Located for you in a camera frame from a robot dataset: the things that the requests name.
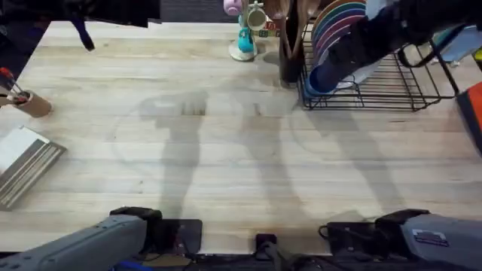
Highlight cardboard tube with tools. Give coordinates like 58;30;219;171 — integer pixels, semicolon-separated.
0;66;53;118

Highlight dark hanging strap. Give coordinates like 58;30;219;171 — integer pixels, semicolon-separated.
70;17;96;53

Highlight wooden spoon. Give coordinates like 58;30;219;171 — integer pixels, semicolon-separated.
292;0;321;57
263;0;293;57

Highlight orange and black box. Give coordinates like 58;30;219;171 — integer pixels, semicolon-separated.
456;81;482;156

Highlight pink cup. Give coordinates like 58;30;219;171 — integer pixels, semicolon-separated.
223;0;244;17

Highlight stack of coloured plates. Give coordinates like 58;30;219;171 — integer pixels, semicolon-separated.
310;0;368;65

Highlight blue cup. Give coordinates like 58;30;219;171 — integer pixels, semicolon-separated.
304;62;342;98

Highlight dark utensil holder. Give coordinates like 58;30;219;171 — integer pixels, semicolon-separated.
278;22;307;84

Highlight beige cup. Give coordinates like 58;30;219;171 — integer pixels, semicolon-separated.
246;8;267;32

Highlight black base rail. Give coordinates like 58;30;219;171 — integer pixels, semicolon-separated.
108;233;415;271

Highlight light blue box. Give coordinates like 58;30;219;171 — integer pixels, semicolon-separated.
432;24;482;64

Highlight black wire dish rack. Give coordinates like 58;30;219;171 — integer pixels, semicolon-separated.
297;22;461;112

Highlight white and teal cup stand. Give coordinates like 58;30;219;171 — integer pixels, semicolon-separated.
228;0;265;62

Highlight coloured toy blocks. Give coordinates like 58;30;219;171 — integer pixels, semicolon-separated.
258;20;282;38

